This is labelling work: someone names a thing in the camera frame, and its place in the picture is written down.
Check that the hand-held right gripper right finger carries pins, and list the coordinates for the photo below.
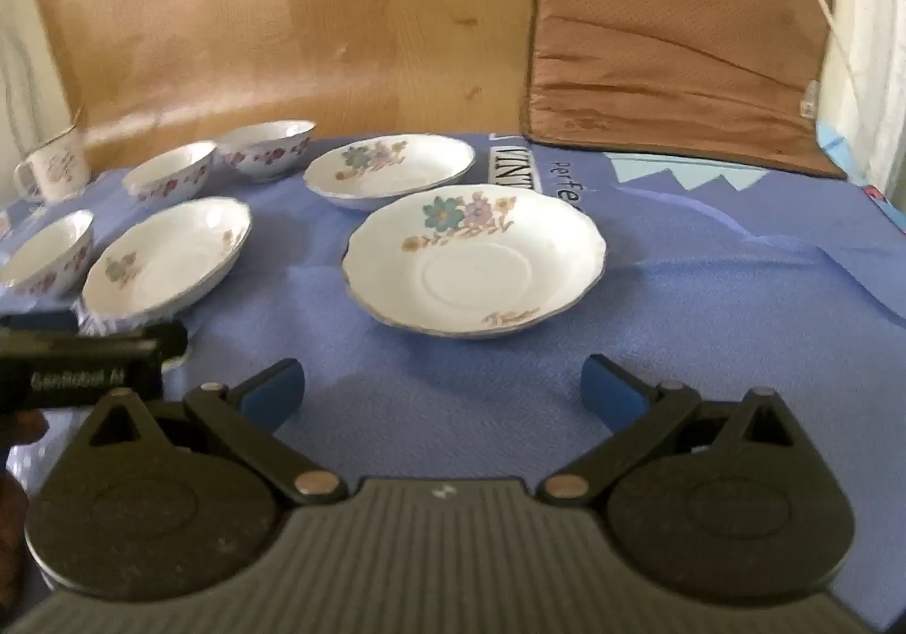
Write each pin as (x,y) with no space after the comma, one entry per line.
(609,390)

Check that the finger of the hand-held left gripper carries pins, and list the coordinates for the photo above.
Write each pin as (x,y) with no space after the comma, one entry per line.
(173,344)

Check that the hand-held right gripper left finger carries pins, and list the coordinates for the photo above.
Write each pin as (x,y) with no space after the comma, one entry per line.
(272,386)

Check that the white floral plate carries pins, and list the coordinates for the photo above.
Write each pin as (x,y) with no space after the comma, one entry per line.
(403,177)
(495,280)
(170,266)

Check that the white bowl pink flowers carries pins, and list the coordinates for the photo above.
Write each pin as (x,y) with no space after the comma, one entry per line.
(272,156)
(42,255)
(170,177)

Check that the person's left hand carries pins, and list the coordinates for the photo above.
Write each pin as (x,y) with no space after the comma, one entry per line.
(18,427)

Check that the blue printed cloth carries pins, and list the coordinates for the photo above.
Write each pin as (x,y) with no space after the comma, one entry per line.
(708,294)

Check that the white enamel mug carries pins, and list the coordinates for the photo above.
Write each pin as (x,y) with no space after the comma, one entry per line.
(60,170)

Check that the thin stick in mug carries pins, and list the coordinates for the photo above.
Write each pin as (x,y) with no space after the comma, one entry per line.
(78,119)

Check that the wood pattern vinyl sheet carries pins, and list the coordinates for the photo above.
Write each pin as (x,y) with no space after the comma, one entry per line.
(283,25)

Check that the brown seat cushion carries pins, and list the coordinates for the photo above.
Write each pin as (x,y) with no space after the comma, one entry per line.
(672,39)

